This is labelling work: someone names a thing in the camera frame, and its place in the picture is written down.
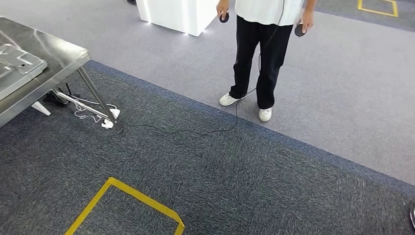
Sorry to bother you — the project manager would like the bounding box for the standing person's left hand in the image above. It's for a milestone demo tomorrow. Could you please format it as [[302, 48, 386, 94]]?
[[300, 9, 315, 34]]

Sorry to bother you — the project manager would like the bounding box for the standing person's right hand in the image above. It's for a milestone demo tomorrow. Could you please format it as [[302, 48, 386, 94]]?
[[216, 0, 231, 20]]

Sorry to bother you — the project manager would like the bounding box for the steel workbench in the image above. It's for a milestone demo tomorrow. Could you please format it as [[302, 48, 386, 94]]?
[[0, 16, 126, 133]]

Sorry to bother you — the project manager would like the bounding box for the standing person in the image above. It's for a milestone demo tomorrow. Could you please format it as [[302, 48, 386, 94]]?
[[215, 0, 319, 122]]

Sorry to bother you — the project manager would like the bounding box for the white power strip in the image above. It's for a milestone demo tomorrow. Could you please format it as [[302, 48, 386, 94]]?
[[100, 108, 121, 129]]

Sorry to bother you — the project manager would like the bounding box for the black object under table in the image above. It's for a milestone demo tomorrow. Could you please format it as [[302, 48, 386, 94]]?
[[43, 90, 69, 108]]

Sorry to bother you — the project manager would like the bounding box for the white angled support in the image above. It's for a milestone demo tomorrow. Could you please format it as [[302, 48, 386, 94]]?
[[31, 101, 52, 117]]

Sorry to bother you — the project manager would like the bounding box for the stamped metal panel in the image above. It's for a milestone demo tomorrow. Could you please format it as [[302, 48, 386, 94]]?
[[0, 43, 48, 101]]

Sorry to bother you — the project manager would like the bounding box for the white glowing pedestal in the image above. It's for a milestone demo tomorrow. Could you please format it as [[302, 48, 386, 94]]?
[[136, 0, 222, 37]]

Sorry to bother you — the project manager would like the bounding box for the white cable bundle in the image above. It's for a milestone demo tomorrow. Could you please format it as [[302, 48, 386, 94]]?
[[71, 96, 118, 124]]

